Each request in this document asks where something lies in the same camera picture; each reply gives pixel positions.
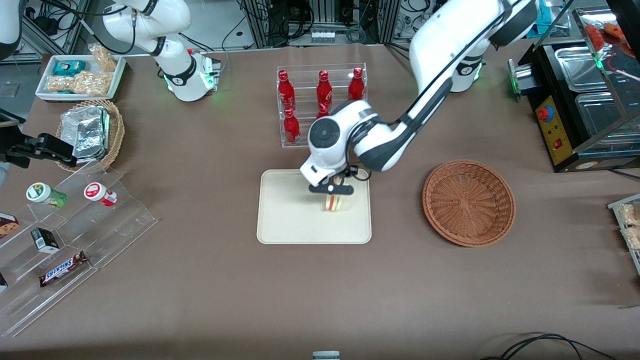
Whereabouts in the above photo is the black floor cable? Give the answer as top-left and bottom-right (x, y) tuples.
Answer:
(479, 332), (619, 360)

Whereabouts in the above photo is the red fried food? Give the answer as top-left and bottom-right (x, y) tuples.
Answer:
(584, 21), (632, 52)

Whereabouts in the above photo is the white snack tray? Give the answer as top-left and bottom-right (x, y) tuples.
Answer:
(35, 54), (127, 103)

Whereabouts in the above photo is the small black carton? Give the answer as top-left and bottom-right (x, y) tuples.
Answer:
(30, 227), (60, 254)

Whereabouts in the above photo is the green lid cup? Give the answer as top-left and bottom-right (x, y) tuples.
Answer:
(26, 182), (68, 209)

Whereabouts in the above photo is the clear acrylic bottle rack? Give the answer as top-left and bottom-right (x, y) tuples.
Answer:
(276, 62), (368, 148)

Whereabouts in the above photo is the silver metal cylinder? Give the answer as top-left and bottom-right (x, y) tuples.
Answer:
(507, 59), (538, 97)

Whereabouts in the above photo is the small peanut snack bag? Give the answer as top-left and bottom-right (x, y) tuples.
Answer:
(88, 43), (118, 73)

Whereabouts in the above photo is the brown wicker basket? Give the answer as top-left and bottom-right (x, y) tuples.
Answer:
(422, 159), (516, 248)

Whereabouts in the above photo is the teal box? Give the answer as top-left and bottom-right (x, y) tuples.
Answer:
(536, 0), (572, 37)

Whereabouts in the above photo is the grey edge tray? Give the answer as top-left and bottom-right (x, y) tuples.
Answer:
(607, 193), (640, 277)

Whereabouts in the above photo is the large peanut snack bag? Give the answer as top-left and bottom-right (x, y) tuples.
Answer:
(46, 70), (112, 97)

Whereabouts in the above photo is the teal snack packet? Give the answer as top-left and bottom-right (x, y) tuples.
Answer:
(52, 60), (87, 77)

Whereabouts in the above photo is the steel pan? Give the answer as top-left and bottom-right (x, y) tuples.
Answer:
(554, 46), (610, 94)
(575, 92), (640, 147)

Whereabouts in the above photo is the cookie box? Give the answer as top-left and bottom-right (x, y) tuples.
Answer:
(0, 213), (20, 240)

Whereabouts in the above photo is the black food warmer cabinet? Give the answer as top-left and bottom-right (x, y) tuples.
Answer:
(531, 7), (640, 173)

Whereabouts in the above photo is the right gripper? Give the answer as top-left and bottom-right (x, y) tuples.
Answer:
(0, 109), (79, 169)

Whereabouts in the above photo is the clear acrylic step shelf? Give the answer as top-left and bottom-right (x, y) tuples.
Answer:
(0, 160), (159, 338)

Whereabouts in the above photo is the cream plastic tray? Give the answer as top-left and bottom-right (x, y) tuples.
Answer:
(256, 169), (372, 245)

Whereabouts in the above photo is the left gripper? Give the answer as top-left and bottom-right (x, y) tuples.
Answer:
(300, 161), (355, 211)

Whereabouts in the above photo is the red label cup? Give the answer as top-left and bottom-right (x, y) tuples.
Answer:
(83, 182), (119, 207)

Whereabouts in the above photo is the tan wicker basket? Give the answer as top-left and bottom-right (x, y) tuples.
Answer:
(55, 99), (125, 173)

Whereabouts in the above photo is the Snickers chocolate bar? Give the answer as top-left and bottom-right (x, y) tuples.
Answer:
(39, 251), (90, 288)

